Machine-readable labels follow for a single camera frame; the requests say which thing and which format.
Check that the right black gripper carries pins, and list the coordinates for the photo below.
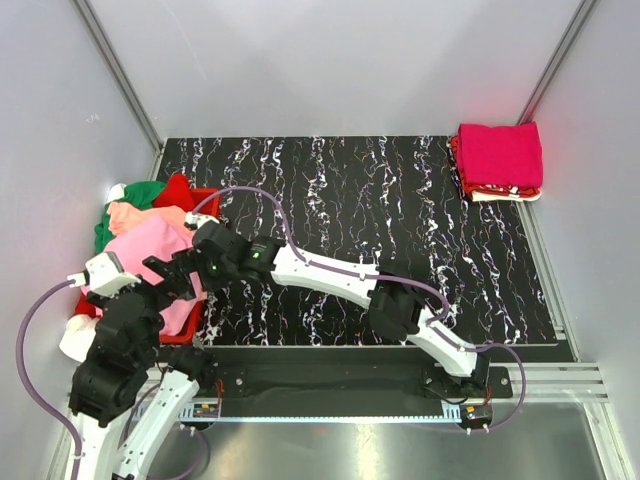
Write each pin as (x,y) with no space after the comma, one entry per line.
(191,261)

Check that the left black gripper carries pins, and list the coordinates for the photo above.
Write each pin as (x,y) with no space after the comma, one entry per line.
(160,290)

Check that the pink t shirt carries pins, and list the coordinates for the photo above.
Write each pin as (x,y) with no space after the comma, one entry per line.
(156,237)

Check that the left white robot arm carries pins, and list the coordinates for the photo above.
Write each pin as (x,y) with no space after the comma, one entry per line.
(103,397)

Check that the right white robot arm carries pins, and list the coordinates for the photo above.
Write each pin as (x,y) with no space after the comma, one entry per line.
(396,307)

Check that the red plastic bin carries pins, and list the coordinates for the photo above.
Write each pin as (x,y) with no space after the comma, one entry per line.
(191,325)

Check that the red t shirt in bin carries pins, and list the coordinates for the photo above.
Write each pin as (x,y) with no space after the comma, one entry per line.
(176,193)

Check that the salmon t shirt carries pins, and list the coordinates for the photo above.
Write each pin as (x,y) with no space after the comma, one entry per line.
(124,217)

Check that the green t shirt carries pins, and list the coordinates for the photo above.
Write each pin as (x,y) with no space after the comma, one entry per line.
(138,194)

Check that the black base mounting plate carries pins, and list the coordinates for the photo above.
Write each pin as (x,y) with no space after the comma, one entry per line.
(246,380)

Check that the black marble pattern mat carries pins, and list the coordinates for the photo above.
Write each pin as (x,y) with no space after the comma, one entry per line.
(394,201)

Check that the folded red white t shirt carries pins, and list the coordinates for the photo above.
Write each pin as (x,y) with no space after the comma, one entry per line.
(487,192)

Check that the folded magenta t shirt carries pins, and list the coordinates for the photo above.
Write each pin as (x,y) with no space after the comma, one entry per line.
(503,155)

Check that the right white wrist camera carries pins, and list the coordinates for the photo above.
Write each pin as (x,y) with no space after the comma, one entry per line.
(194,221)

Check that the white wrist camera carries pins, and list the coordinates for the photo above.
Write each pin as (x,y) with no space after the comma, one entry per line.
(104,275)
(194,221)

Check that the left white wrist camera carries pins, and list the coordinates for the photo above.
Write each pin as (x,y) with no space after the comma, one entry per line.
(104,275)

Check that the white cable duct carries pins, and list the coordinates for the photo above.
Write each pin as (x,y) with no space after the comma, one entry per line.
(438,413)

